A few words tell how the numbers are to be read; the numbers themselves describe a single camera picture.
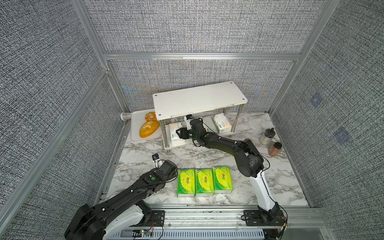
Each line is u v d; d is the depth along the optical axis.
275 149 0.90
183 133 0.85
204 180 0.80
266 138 0.98
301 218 0.75
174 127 0.97
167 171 0.63
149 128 1.05
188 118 0.88
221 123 0.98
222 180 0.80
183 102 0.78
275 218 0.67
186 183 0.78
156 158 0.73
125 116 1.16
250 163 0.57
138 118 1.18
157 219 0.73
